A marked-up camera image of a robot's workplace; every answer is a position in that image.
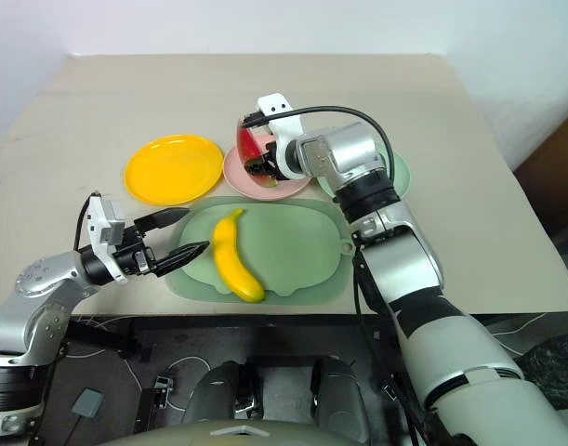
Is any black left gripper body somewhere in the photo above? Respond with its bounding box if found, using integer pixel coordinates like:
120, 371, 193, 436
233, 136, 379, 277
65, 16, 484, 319
111, 221, 158, 281

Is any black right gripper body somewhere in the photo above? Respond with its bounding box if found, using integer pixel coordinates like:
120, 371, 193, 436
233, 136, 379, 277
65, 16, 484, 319
269, 138, 290, 180

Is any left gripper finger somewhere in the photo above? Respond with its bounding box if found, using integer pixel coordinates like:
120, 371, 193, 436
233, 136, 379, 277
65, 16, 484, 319
150, 240, 211, 279
134, 208, 191, 232

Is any red watermelon slice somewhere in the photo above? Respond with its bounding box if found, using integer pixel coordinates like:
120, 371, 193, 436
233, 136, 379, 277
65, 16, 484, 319
236, 115, 281, 188

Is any pink plate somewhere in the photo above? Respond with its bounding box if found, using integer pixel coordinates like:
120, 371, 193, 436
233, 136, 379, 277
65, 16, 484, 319
222, 134, 310, 202

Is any yellow plate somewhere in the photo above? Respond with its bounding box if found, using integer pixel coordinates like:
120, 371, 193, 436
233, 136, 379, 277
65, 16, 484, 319
124, 134, 225, 206

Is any pale green plate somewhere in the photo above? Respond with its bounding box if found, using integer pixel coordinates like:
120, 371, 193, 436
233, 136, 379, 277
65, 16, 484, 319
316, 138, 413, 201

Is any green silicone mat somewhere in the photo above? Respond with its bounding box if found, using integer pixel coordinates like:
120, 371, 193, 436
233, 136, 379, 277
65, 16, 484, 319
165, 194, 355, 306

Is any yellow banana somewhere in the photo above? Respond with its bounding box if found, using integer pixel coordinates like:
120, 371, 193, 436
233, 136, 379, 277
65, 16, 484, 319
211, 207, 267, 305

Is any pale green shaped tray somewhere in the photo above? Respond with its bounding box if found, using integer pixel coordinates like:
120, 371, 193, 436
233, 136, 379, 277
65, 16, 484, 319
178, 201, 355, 297

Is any dark grey rounded leg shape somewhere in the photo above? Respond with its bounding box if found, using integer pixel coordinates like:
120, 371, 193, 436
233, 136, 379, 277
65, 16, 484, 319
180, 360, 262, 425
310, 356, 374, 439

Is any small grey square pad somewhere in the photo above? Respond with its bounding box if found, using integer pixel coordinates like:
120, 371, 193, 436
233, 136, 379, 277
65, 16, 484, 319
70, 388, 104, 417

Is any grey rounded robot torso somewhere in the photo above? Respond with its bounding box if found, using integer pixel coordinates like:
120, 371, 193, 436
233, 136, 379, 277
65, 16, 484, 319
96, 410, 374, 446

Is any dark marbled rounded object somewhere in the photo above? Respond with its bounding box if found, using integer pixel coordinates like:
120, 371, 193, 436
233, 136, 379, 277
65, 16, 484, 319
514, 333, 568, 412

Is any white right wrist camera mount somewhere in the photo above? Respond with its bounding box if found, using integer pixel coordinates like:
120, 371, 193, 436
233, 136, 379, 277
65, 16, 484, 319
257, 92, 313, 181

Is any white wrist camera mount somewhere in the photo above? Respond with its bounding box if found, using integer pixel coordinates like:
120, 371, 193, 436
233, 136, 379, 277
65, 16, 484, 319
85, 194, 128, 285
257, 92, 313, 181

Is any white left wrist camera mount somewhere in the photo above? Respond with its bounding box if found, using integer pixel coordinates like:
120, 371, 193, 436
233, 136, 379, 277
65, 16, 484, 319
85, 194, 128, 285

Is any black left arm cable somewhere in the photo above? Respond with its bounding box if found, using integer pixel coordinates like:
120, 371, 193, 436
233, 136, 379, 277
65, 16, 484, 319
73, 190, 101, 253

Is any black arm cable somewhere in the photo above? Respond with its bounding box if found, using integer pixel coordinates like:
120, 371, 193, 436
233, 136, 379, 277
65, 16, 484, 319
242, 106, 433, 446
73, 190, 101, 253

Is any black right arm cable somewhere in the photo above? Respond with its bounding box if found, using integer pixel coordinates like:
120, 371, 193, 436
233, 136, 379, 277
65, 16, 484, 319
242, 106, 433, 446

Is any thin white floor cable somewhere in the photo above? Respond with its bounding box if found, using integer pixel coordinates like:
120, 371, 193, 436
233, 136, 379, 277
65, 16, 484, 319
164, 354, 211, 411

